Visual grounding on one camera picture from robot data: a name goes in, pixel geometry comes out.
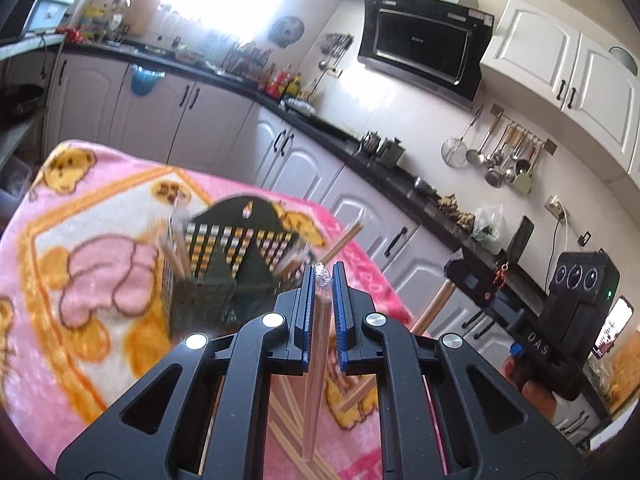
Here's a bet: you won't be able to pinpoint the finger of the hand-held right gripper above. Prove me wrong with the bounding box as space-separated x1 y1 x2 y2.
444 258 547 322

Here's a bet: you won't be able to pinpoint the pale green spatula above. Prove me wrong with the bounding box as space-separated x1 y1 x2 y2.
514 152 538 195

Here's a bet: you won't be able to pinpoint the small wall fan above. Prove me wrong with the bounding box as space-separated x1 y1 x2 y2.
268 16 305 49

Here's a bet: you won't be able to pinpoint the steel ladle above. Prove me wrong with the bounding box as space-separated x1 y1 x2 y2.
466 115 501 167

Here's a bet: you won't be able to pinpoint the steel shelf table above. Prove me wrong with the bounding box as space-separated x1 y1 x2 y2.
0 35 66 172

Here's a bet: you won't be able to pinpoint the phone with lit screen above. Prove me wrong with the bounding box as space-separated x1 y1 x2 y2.
592 296 635 362

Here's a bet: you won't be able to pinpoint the blue-grey plastic bin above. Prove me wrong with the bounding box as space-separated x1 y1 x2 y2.
22 0 76 38

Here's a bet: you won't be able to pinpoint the wire skimmer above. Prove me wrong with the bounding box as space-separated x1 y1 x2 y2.
440 107 484 167

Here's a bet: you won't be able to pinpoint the set of chopsticks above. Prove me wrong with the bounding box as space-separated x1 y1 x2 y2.
165 192 381 480

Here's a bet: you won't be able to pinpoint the row of hanging steel utensils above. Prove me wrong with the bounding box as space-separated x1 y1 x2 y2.
482 122 546 188

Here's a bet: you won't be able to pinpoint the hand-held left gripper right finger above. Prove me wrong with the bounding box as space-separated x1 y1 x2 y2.
331 261 588 480

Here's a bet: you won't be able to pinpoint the clear plastic bag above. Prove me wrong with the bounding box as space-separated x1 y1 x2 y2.
472 203 507 254

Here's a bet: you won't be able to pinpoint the person's right hand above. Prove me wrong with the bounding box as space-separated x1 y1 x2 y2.
502 355 557 424

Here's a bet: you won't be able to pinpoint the black range hood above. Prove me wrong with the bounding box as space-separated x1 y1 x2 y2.
356 0 496 108

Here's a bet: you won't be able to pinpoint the gas stove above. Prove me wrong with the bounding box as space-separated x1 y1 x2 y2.
282 97 362 142

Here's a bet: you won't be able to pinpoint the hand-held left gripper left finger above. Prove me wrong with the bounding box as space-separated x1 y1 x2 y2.
55 265 318 480

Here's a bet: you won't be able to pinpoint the pile of brown dried roots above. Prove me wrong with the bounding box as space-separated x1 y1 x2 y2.
437 194 476 234

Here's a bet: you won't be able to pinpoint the white lower cabinets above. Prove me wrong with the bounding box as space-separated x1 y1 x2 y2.
42 52 601 453

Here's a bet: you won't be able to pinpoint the white upper cabinet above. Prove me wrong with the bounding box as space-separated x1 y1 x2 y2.
479 0 640 187

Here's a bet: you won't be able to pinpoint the small hanging kitchen tools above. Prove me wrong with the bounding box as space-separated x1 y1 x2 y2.
320 32 354 69

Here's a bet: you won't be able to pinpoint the chopstick pair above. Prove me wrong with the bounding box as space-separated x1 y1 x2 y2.
410 280 455 336
300 262 335 463

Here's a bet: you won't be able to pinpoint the dark green plastic utensil holder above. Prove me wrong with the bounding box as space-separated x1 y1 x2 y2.
165 194 321 343

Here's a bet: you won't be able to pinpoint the pink printed blanket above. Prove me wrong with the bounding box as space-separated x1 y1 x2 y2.
0 140 451 480

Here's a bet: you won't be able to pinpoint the dark metal canister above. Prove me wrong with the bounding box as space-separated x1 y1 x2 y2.
377 137 406 169

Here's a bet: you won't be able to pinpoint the countertop spice rack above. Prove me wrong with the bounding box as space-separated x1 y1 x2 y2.
220 35 271 76

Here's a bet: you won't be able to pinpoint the black countertop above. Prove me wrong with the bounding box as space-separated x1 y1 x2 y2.
60 40 611 411

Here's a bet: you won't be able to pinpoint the beige cutting board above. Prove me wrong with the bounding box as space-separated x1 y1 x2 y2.
122 0 164 37

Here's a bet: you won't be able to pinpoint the group of sauce bottles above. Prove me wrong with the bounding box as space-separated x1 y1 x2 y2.
257 62 306 101

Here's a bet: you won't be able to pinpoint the black phone on stand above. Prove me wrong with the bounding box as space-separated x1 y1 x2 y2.
505 216 535 267

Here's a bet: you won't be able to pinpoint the utensil hanging rail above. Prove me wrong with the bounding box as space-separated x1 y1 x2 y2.
490 104 558 157

